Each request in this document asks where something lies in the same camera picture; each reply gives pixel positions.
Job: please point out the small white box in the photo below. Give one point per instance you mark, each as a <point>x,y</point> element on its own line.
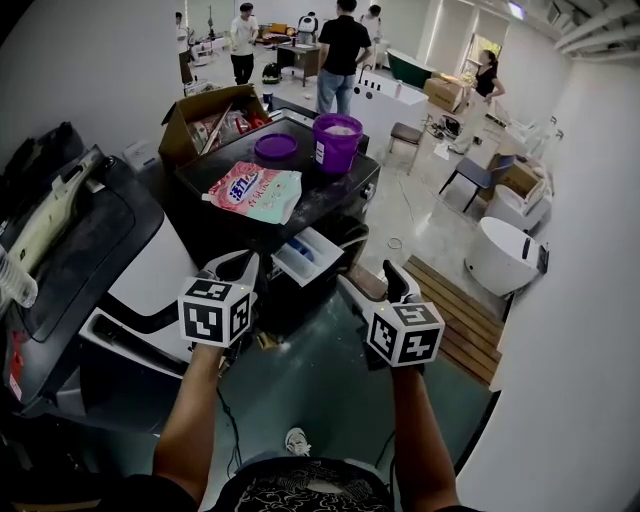
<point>142,157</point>

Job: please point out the purple bucket lid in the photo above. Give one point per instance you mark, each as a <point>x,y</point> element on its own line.
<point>275,146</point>

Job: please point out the dark blue cup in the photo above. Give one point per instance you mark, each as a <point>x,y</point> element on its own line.
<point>268,102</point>

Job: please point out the person's left forearm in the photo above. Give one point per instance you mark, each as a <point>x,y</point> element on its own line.
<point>190,415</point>

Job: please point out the white rectangular bathtub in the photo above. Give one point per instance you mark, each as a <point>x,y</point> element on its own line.
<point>390,97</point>

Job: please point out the open cardboard box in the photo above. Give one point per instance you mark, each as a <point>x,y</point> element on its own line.
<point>175,145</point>

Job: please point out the black and white machine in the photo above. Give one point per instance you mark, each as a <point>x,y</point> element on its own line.
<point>75,240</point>

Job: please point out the brown seat stool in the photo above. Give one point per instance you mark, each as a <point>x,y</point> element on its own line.
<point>405,132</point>

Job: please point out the white detergent drawer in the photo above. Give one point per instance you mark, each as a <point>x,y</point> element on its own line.
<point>312,265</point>

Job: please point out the white round tub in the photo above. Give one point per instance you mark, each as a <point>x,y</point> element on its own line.
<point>497,260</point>

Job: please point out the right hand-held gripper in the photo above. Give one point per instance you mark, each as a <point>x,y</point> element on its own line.
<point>405,335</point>

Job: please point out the green bathtub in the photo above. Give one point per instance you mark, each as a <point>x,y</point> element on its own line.
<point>410,67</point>

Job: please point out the person's right forearm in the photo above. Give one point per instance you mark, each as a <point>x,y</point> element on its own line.
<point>422,430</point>

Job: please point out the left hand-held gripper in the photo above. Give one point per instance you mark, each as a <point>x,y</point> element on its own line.
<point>205,320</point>

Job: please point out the brown wooden desk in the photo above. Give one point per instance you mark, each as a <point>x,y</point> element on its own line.
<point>300,57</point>

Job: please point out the pink detergent pouch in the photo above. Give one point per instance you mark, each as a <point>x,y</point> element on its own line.
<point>255,192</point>

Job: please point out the person's black patterned shirt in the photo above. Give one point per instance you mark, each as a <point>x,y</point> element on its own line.
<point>310,487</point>

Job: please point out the purple plastic bucket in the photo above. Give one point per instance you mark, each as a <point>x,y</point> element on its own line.
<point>335,150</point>

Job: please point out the wooden slatted platform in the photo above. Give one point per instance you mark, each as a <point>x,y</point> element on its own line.
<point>465,325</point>

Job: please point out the black washing machine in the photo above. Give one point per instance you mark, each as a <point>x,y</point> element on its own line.
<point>325,187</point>

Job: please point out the white armchair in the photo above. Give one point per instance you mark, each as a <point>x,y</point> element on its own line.
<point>510,205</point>

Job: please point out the dark blue chair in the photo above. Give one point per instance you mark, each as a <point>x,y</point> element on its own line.
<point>475,172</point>

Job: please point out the clear plastic bottle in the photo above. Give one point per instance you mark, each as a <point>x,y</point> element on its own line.
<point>17,282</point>

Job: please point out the person's right shoe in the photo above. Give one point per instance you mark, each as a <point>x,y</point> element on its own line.
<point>297,442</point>

